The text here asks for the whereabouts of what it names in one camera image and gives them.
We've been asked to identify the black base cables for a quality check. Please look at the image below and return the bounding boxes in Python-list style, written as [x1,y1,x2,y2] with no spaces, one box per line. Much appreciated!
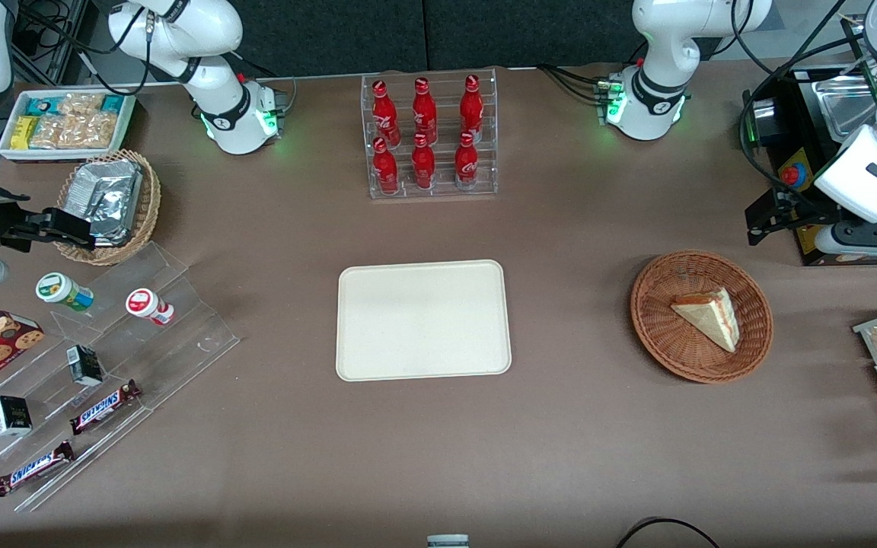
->
[536,62,611,105]

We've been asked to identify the cream plastic tray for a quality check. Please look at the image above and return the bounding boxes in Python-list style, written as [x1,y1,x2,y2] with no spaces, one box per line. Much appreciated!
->
[335,259,514,383]

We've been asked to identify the triangular white bread sandwich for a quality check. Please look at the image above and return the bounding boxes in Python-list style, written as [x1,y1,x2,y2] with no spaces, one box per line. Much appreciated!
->
[670,286,741,354]

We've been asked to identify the silver foil package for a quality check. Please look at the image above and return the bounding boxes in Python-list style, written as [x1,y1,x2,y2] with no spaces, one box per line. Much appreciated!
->
[63,159,143,247]

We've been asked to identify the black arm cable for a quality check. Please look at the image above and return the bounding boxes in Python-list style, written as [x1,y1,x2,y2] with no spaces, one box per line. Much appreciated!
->
[738,0,877,200]

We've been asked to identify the steel pan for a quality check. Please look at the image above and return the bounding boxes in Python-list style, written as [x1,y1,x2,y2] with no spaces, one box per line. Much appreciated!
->
[810,75,877,143]

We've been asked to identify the green lid cup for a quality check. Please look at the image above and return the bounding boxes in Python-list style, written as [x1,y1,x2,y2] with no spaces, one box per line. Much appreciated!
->
[34,272,95,314]

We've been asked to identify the yellow snack packet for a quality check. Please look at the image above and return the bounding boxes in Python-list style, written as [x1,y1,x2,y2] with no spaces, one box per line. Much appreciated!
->
[10,115,39,151]

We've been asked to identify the brown Snickers bar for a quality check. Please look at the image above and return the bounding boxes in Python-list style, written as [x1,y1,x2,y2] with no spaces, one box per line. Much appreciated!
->
[0,440,76,498]
[69,379,143,436]

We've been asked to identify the small black carton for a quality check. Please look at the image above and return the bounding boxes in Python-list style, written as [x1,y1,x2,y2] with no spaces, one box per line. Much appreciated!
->
[0,394,33,438]
[66,344,104,387]

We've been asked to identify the light wicker basket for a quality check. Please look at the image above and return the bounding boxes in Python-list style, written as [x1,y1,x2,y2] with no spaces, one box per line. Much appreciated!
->
[53,149,162,266]

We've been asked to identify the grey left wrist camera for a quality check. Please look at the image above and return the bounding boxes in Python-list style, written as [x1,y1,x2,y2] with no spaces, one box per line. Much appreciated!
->
[815,220,877,258]

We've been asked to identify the clear acrylic stepped stand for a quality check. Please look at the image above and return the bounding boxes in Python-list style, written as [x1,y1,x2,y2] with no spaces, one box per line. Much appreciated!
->
[0,241,242,514]

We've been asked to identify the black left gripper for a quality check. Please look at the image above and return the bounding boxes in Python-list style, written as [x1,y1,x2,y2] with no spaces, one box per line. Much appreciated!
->
[745,188,818,247]

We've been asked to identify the black floor cable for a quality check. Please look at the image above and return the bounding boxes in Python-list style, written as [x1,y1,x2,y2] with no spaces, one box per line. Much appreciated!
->
[614,517,722,548]

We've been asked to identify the red lid cup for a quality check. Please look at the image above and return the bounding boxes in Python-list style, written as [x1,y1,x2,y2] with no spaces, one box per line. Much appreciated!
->
[125,287,176,327]

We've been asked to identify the brown wicker basket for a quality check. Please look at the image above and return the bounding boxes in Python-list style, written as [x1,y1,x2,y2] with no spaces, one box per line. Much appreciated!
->
[630,249,775,384]

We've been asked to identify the white snack tray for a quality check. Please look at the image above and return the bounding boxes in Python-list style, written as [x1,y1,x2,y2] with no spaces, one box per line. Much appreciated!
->
[0,89,137,163]

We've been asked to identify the clear acrylic bottle rack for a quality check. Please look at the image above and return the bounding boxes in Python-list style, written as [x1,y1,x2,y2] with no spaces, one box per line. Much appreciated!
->
[360,68,499,201]

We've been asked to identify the red cola bottle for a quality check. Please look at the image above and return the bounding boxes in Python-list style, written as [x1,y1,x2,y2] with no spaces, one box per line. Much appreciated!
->
[459,73,486,142]
[372,79,402,147]
[372,136,400,196]
[411,76,440,144]
[454,131,480,191]
[410,132,438,191]

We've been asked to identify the red emergency stop button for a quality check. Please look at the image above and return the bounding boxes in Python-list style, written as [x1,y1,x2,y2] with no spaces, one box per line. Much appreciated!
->
[779,148,817,193]

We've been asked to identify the black machine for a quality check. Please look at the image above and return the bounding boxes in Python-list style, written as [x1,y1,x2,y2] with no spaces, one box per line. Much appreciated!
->
[741,64,877,268]

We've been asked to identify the clear bag of nuts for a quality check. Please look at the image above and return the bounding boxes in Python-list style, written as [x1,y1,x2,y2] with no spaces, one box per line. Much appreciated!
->
[57,92,105,118]
[29,114,78,150]
[73,112,119,150]

